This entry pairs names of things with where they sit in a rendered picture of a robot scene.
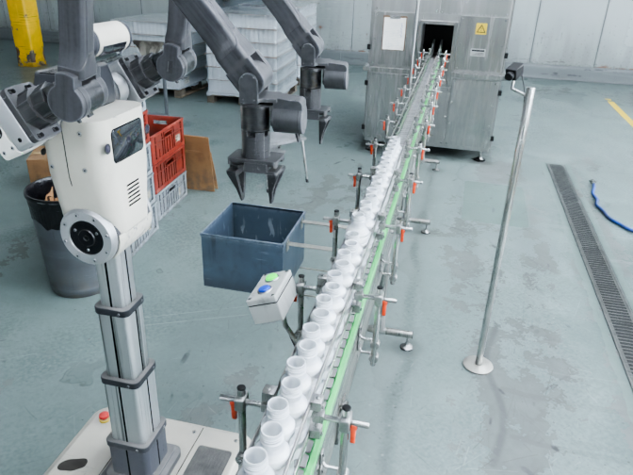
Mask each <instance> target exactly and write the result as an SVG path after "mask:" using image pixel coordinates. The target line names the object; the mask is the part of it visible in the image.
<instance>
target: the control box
mask: <svg viewBox="0 0 633 475"><path fill-rule="evenodd" d="M273 273H276V274H277V277H276V278H275V279H273V280H270V281H267V279H266V277H267V276H268V275H269V274H271V273H268V274H264V275H263V277H262V278H261V280H260V281H259V283H258V284H257V286H256V287H255V289H254V290H253V292H252V294H251V295H250V297H249V298H248V300H247V301H246V302H247V305H248V307H249V309H250V311H251V314H252V318H253V320H254V323H255V324H259V323H266V322H273V321H278V320H281V321H282V325H283V327H284V328H285V330H286V331H287V333H288V334H289V337H290V339H291V341H292V343H293V345H294V347H295V345H296V343H297V341H298V338H297V337H296V335H295V334H294V333H293V331H292V330H291V328H290V327H289V325H288V324H287V320H286V314H287V312H288V310H289V308H290V306H291V304H292V303H293V301H294V300H295V298H296V296H297V291H296V289H297V288H296V284H295V281H294V278H293V276H292V273H291V270H283V271H278V272H273ZM263 285H269V286H270V289H269V290H267V291H265V292H259V291H258V288H259V287H261V286H263Z"/></svg>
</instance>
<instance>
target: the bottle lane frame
mask: <svg viewBox="0 0 633 475"><path fill-rule="evenodd" d="M430 95H431V92H429V93H428V96H429V98H428V99H427V98H426V101H425V105H427V106H429V105H430V99H431V98H430ZM423 111H424V113H423V114H421V115H420V118H419V121H418V123H425V115H426V112H427V111H426V108H425V107H423ZM428 113H429V112H427V116H428ZM416 128H417V132H416V133H414V138H413V141H412V144H411V147H414V146H415V143H416V147H418V142H419V141H420V140H421V135H420V130H422V132H421V134H422V133H423V129H422V128H421V125H418V126H417V127H416ZM409 153H410V154H409V156H410V157H409V158H406V161H405V164H404V167H403V170H402V173H401V176H400V179H406V177H407V178H408V180H409V176H408V175H407V169H408V170H409V173H408V174H409V175H410V172H412V169H413V165H414V160H415V157H416V153H417V150H415V155H414V150H411V151H409ZM398 186H399V187H398V188H399V191H398V192H396V193H395V196H394V198H393V202H392V204H391V207H390V208H389V209H390V210H389V212H388V216H387V219H386V224H390V225H396V221H395V216H396V213H397V214H398V217H399V213H398V212H397V211H396V207H397V203H398V211H400V209H401V207H402V198H403V190H404V189H407V187H408V185H407V184H406V183H404V182H400V183H398ZM405 186H406V187H405ZM382 231H383V232H384V239H383V240H380V242H379V245H378V247H377V251H376V252H375V256H374V257H373V258H374V259H373V262H372V263H371V264H372V265H371V268H370V271H369V274H367V275H368V276H367V279H366V281H365V286H364V294H368V295H374V296H375V295H376V291H377V286H379V285H380V282H381V277H382V274H381V272H380V267H381V263H382V271H383V270H384V267H385V264H384V263H383V262H382V261H381V252H383V253H384V255H383V260H384V261H386V260H387V256H388V254H389V250H390V246H391V243H392V239H393V236H394V233H395V229H391V228H385V230H382ZM359 302H362V311H360V314H359V313H356V314H355V315H352V316H354V320H353V323H352V325H351V328H350V331H348V332H349V337H348V339H344V340H346V341H347V343H346V346H345V348H344V349H343V350H344V351H343V354H342V357H341V358H339V359H340V363H339V366H338V368H335V369H337V372H336V374H335V377H334V378H331V379H333V386H332V388H331V389H329V390H330V395H329V398H328V399H327V400H326V401H325V402H326V406H325V409H324V410H325V414H327V415H332V416H337V417H338V414H339V410H340V408H342V406H343V405H344V402H343V401H342V400H343V397H344V394H345V393H347V394H348V396H349V391H350V387H351V384H352V380H353V377H354V373H355V370H356V367H357V364H358V360H359V356H360V352H359V350H358V351H357V341H358V338H360V337H358V329H359V325H360V324H361V328H362V332H361V335H362V337H365V334H366V330H367V327H368V323H369V320H370V317H371V313H372V310H373V306H374V300H369V299H363V300H362V301H359ZM360 341H361V344H360V349H362V347H363V343H364V341H363V340H362V339H361V338H360ZM336 430H337V423H335V422H330V421H326V420H324V421H323V431H322V432H323V436H321V437H320V439H315V438H314V439H313V438H309V439H311V440H313V441H314V444H313V447H312V449H311V452H310V453H305V454H308V455H309V458H308V461H307V464H306V467H305V468H300V469H301V470H303V475H319V469H320V464H319V456H320V452H321V449H322V448H323V449H324V450H323V452H325V455H324V462H325V463H326V465H328V464H329V463H330V460H331V457H332V453H333V447H334V444H335V440H336Z"/></svg>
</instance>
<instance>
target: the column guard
mask: <svg viewBox="0 0 633 475"><path fill-rule="evenodd" d="M7 5H8V14H9V19H10V24H11V29H12V35H13V39H14V43H15V47H16V51H17V59H18V66H20V67H31V68H32V67H40V66H44V65H47V64H46V59H45V55H44V51H43V41H42V35H41V25H40V19H39V14H38V8H37V2H36V0H7Z"/></svg>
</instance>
